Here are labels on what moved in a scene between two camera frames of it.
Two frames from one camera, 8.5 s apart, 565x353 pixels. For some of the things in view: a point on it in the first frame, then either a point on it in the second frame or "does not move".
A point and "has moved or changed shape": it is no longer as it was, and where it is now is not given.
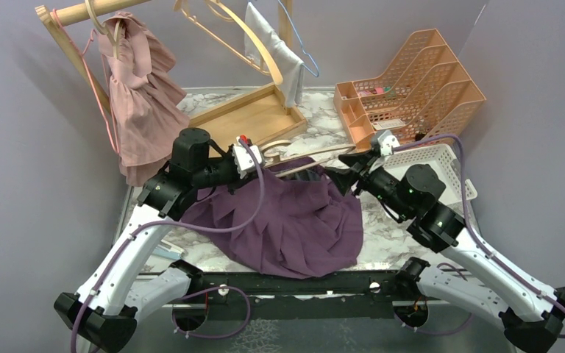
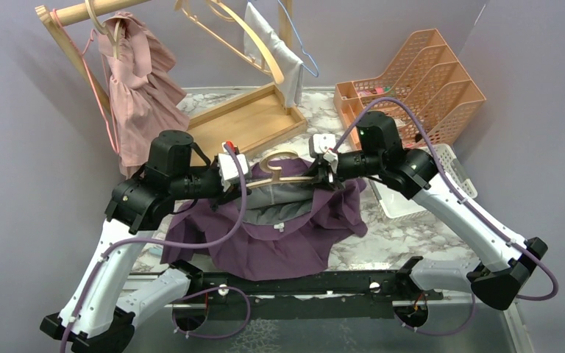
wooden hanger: (269, 68) does not move
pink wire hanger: (83, 55) does not move
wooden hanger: (274, 158) -> (275, 171)
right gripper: (346, 178) -> (325, 176)
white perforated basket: (442, 159) does not move
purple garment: (307, 229) has moved or changed shape
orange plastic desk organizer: (426, 93) does not move
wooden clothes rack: (254, 119) does not move
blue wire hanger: (316, 75) does not move
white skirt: (290, 66) does not move
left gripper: (237, 182) -> (234, 190)
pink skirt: (147, 111) does not move
